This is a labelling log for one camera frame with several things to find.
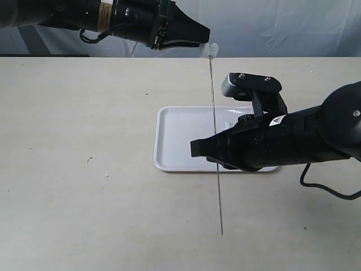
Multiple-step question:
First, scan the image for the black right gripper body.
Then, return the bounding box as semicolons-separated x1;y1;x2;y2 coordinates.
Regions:
228;113;285;172

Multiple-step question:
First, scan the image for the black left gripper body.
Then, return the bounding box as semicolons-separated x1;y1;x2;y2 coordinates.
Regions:
96;1;175;50

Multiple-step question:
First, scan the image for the white marshmallow top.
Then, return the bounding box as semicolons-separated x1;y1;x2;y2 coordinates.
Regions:
224;123;234;130

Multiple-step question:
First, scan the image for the white marshmallow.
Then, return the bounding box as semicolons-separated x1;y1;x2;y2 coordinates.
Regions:
199;43;219;60
224;123;234;130

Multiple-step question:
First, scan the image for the white marshmallow bottom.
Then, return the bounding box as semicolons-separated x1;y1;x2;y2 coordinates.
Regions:
199;43;219;60

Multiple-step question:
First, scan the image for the thin metal skewer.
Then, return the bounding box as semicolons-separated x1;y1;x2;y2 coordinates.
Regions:
208;56;224;235

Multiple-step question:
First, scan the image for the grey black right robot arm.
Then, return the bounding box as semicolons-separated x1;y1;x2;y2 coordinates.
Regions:
190;82;360;172

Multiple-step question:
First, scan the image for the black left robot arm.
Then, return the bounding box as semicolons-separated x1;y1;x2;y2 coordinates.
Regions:
1;0;210;50

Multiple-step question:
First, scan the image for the white plastic tray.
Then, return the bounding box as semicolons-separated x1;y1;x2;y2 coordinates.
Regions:
153;106;281;173

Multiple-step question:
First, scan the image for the white backdrop curtain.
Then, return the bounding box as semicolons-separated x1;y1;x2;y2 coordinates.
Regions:
1;1;360;58

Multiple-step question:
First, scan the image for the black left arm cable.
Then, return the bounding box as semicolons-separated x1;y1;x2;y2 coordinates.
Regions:
78;28;113;45

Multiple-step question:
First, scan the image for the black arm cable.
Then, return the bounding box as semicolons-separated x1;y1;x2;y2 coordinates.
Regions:
300;163;361;202
78;28;113;45

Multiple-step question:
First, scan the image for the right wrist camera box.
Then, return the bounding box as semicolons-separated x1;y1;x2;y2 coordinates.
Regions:
221;73;252;102

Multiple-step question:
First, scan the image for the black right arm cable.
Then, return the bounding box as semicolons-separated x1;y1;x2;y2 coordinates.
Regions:
300;163;361;202

